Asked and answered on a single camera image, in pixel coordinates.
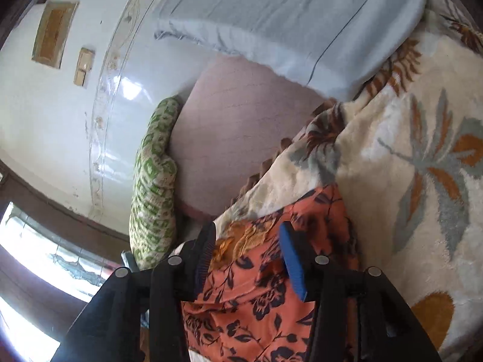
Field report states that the blue-grey pillow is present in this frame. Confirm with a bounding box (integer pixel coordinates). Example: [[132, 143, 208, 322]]
[[153, 0, 429, 102]]

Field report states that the patterned glass window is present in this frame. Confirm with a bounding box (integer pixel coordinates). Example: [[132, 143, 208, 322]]
[[0, 202, 117, 362]]

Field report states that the green patterned pillow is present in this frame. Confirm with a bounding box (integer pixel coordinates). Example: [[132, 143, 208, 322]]
[[128, 96, 181, 268]]

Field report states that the light blue cloth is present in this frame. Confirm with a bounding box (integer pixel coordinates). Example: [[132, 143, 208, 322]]
[[120, 249, 141, 272]]

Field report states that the pink bed sheet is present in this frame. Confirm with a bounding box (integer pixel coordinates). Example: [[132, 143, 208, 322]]
[[168, 55, 336, 221]]

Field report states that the yellow wall niche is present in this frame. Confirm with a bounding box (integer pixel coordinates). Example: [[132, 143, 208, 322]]
[[31, 0, 80, 69]]

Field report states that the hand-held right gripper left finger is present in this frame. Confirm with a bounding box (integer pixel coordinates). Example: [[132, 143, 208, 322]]
[[51, 221, 217, 362]]

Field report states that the orange floral shirt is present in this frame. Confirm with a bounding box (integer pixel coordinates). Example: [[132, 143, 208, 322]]
[[180, 185, 365, 362]]

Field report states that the leaf print blanket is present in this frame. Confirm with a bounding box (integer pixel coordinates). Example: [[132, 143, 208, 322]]
[[174, 0, 483, 362]]

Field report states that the wall light switch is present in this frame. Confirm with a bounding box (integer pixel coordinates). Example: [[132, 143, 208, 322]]
[[73, 47, 96, 88]]

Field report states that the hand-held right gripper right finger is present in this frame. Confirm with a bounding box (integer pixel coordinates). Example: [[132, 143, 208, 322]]
[[278, 221, 442, 362]]

